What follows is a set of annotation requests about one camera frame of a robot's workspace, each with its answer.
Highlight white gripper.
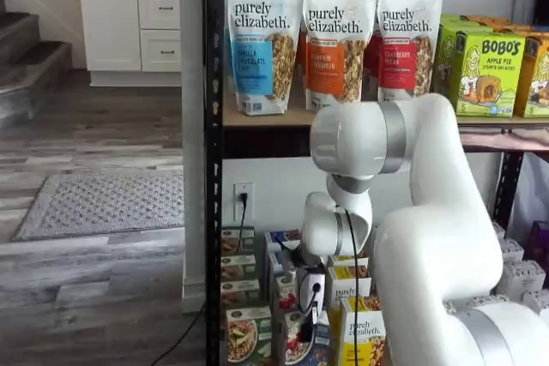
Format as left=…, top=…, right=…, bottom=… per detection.
left=298, top=267, right=327, bottom=344

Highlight blue and white oatmeal box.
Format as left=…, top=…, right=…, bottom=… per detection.
left=273, top=273, right=299, bottom=314
left=264, top=229, right=303, bottom=254
left=268, top=249, right=297, bottom=277
left=282, top=312, right=331, bottom=366

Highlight green oatmeal box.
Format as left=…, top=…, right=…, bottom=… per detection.
left=221, top=226, right=256, bottom=255
left=226, top=306, right=274, bottom=366
left=221, top=279, right=262, bottom=309
left=221, top=254, right=257, bottom=282

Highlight yellow and white granola box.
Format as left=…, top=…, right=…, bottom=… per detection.
left=338, top=296, right=387, bottom=366
left=328, top=266, right=373, bottom=311
left=328, top=254, right=370, bottom=271

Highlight black metal shelf rack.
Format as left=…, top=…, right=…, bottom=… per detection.
left=201, top=0, right=549, bottom=366

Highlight wooden shelf board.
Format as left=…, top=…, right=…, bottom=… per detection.
left=222, top=93, right=549, bottom=128

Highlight purple box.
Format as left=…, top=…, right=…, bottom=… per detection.
left=526, top=219, right=549, bottom=264

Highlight green Bobo's apple pie box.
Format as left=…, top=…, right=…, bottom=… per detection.
left=449, top=31, right=527, bottom=118

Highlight yellow Bobo's snack box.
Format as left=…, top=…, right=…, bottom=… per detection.
left=513, top=35, right=549, bottom=118

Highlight orange snack box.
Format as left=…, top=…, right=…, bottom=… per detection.
left=462, top=15, right=514, bottom=29

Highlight grey patterned door mat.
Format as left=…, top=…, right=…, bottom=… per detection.
left=11, top=171, right=185, bottom=243

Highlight orange label granola bag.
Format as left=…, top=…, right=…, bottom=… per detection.
left=296, top=31, right=310, bottom=93
left=302, top=0, right=379, bottom=112

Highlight red label granola bag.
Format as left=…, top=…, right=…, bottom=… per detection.
left=377, top=0, right=444, bottom=104
left=362, top=33, right=383, bottom=88

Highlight blue label granola bag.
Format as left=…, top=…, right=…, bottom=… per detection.
left=226, top=0, right=306, bottom=117
left=223, top=31, right=237, bottom=95

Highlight white drawer cabinet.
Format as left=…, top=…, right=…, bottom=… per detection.
left=76, top=0, right=182, bottom=87

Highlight grey wooden stairs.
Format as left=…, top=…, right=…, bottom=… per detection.
left=0, top=0, right=74, bottom=127

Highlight long black arm cable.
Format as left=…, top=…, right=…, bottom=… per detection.
left=342, top=209, right=362, bottom=320

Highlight black floor cable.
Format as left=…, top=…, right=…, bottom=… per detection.
left=149, top=299, right=208, bottom=366

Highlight white wall outlet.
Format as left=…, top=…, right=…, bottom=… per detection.
left=233, top=182, right=255, bottom=224

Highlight black plug with cord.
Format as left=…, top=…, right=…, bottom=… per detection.
left=237, top=192, right=250, bottom=255

